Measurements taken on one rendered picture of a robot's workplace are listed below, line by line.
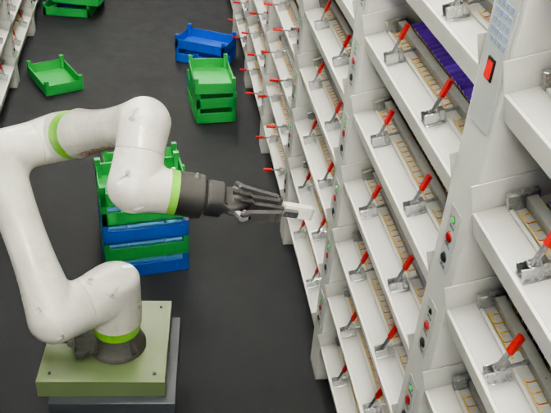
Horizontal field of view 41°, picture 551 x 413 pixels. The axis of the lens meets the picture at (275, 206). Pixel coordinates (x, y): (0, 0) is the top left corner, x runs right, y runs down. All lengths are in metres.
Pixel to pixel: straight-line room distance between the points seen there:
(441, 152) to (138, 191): 0.58
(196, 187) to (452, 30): 0.58
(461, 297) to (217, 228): 1.83
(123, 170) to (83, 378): 0.69
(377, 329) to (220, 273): 1.09
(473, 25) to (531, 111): 0.29
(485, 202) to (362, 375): 0.90
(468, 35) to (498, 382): 0.54
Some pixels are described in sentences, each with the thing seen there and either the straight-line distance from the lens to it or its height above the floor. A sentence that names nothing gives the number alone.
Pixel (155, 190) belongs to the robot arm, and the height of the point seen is 0.97.
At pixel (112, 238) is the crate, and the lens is 2.64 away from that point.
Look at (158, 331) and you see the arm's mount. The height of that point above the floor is 0.33.
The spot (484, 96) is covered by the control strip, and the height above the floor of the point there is 1.33.
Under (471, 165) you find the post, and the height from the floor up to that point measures 1.21.
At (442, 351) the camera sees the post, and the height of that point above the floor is 0.85.
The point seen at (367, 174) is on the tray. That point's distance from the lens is 1.91.
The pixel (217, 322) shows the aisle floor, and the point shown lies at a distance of 2.58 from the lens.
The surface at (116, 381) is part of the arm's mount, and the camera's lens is 1.96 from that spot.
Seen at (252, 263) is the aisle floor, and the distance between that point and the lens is 2.82.
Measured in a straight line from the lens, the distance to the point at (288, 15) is 2.97.
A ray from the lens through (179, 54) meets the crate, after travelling 4.37.
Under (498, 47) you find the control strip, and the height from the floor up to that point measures 1.41.
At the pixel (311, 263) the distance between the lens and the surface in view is 2.59.
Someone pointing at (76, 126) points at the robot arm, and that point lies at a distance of 1.71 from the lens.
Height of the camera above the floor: 1.79
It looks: 35 degrees down
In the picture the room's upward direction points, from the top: 5 degrees clockwise
